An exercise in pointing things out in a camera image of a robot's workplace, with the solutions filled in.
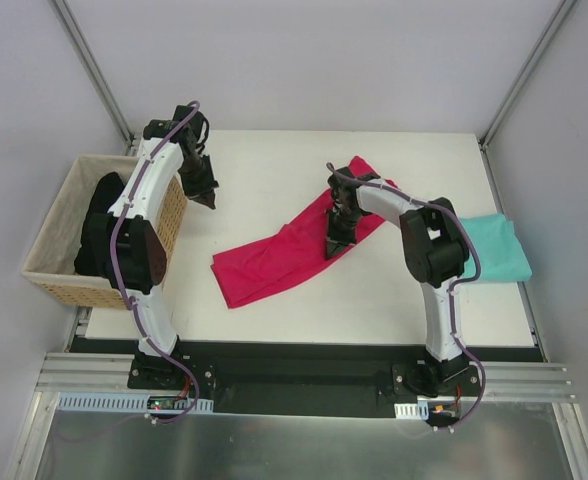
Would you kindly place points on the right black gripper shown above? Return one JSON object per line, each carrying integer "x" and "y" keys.
{"x": 340, "y": 233}

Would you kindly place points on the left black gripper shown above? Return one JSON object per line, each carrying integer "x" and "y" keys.
{"x": 199, "y": 183}

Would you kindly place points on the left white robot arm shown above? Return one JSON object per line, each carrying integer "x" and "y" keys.
{"x": 125, "y": 239}

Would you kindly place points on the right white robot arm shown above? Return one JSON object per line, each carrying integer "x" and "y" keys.
{"x": 435, "y": 247}

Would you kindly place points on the black t shirt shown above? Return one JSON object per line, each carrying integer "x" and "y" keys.
{"x": 106, "y": 192}

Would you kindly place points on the folded teal t shirt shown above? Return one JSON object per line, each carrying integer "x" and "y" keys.
{"x": 501, "y": 254}

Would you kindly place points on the wicker laundry basket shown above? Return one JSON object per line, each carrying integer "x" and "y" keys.
{"x": 50, "y": 262}

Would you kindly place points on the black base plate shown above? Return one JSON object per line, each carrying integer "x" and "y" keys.
{"x": 289, "y": 379}

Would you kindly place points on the right white cable duct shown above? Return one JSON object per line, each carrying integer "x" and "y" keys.
{"x": 412, "y": 411}

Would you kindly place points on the white cable duct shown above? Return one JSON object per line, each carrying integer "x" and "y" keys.
{"x": 132, "y": 403}
{"x": 412, "y": 411}

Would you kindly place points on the left white cable duct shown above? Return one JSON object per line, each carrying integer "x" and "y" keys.
{"x": 132, "y": 403}

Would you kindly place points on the left rear aluminium post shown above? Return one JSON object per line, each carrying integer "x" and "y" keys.
{"x": 88, "y": 61}

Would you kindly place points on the aluminium post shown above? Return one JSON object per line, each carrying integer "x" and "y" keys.
{"x": 545, "y": 39}
{"x": 88, "y": 61}

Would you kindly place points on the aluminium rail frame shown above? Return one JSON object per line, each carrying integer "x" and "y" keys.
{"x": 531, "y": 422}

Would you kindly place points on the right rear aluminium post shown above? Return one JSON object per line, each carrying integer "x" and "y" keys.
{"x": 545, "y": 39}

